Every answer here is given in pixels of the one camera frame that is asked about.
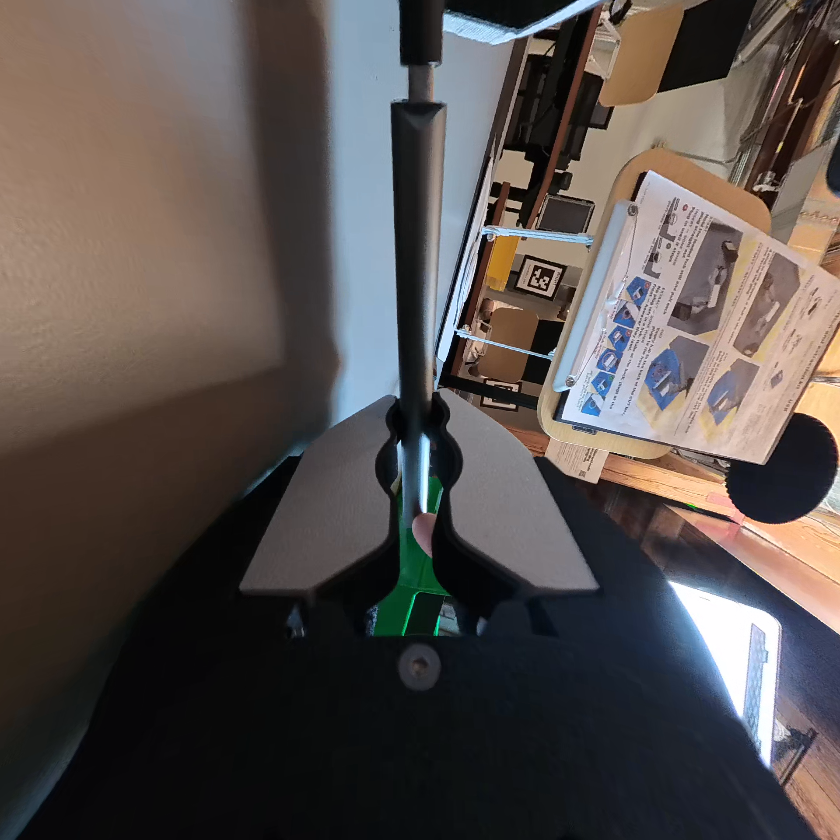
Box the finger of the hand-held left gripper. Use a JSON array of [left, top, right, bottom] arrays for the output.
[[443, 0, 608, 46]]

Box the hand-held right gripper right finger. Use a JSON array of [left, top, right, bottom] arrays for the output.
[[430, 387, 601, 634]]

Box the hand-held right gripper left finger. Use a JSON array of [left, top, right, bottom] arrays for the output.
[[238, 394, 403, 636]]

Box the black usb cable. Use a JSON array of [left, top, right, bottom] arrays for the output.
[[399, 0, 445, 104]]

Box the grey usb hub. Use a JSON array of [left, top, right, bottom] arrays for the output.
[[390, 100, 448, 526]]

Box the green plastic bin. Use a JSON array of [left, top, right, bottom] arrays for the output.
[[374, 472, 454, 637]]

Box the black white tag sign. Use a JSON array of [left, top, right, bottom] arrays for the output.
[[514, 255, 567, 301], [481, 376, 521, 412]]

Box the plywood board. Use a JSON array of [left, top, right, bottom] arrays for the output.
[[597, 5, 688, 108]]

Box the black fabric panel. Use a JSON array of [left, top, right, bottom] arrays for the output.
[[656, 0, 759, 94]]

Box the yellow panel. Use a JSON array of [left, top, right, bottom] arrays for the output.
[[484, 235, 521, 293]]

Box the silver open laptop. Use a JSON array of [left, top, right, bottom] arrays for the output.
[[666, 581, 785, 772]]

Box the instruction sheet on wooden stand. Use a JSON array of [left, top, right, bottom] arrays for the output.
[[436, 147, 772, 460]]

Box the black round pad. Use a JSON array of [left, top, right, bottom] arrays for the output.
[[724, 412, 840, 526]]

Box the printed instruction sheet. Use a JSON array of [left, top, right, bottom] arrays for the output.
[[554, 171, 840, 466]]

